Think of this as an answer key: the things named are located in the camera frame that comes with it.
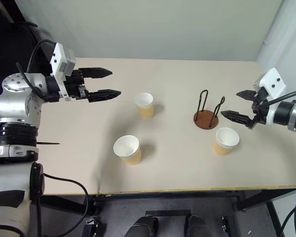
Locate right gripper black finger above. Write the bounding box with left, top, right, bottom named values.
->
left=236, top=90, right=257, bottom=101
left=221, top=110, right=250, bottom=126

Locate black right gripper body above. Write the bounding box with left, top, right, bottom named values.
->
left=246, top=88, right=269, bottom=129

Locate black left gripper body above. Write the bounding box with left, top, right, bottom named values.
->
left=64, top=69, right=90, bottom=102

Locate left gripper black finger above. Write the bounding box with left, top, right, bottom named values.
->
left=87, top=89, right=122, bottom=103
left=78, top=67, right=113, bottom=79

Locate tan and white paper cup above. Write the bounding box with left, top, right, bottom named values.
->
left=133, top=92, right=155, bottom=119
left=213, top=127, right=240, bottom=157
left=112, top=134, right=142, bottom=166

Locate dark rounded shape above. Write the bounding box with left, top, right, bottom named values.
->
left=124, top=214, right=160, bottom=237
left=185, top=214, right=213, bottom=237

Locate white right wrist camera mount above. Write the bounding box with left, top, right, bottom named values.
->
left=253, top=68, right=287, bottom=126

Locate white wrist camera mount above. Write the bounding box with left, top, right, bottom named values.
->
left=50, top=42, right=76, bottom=101
left=253, top=68, right=287, bottom=126

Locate brown wire cup holder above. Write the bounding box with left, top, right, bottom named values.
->
left=193, top=89, right=225, bottom=130

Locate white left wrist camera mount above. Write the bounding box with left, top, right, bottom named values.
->
left=50, top=42, right=76, bottom=101

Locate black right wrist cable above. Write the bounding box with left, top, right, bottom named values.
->
left=251, top=87, right=296, bottom=111

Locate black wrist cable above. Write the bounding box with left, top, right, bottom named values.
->
left=16, top=39, right=57, bottom=97
left=251, top=87, right=296, bottom=111

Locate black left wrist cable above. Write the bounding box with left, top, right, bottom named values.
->
left=16, top=39, right=57, bottom=97

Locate black frame foot bracket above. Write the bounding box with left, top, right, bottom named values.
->
left=220, top=215, right=235, bottom=233
left=82, top=216, right=101, bottom=237

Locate black left arm hanging cable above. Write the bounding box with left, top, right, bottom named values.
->
left=42, top=172, right=89, bottom=218

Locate black flat base plate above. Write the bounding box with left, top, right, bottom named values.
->
left=145, top=209, right=191, bottom=218

